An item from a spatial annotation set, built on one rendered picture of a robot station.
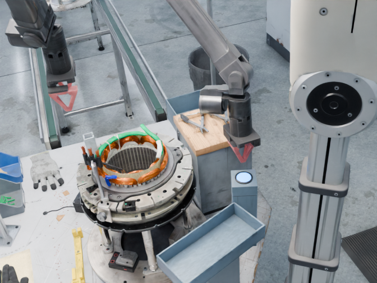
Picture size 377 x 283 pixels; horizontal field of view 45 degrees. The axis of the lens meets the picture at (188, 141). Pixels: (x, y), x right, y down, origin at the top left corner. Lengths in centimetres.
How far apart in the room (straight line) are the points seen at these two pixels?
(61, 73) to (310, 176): 63
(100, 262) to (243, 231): 49
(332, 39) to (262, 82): 294
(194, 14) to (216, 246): 56
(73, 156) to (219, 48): 96
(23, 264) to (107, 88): 249
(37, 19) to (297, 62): 51
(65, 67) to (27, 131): 246
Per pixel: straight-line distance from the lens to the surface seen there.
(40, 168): 184
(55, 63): 112
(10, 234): 165
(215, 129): 142
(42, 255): 156
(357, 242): 253
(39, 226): 165
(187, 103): 162
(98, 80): 400
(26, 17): 98
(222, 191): 150
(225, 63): 110
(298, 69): 85
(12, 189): 181
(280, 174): 285
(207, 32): 111
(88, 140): 126
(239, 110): 113
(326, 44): 79
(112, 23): 303
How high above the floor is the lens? 191
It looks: 38 degrees down
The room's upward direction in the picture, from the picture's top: 6 degrees counter-clockwise
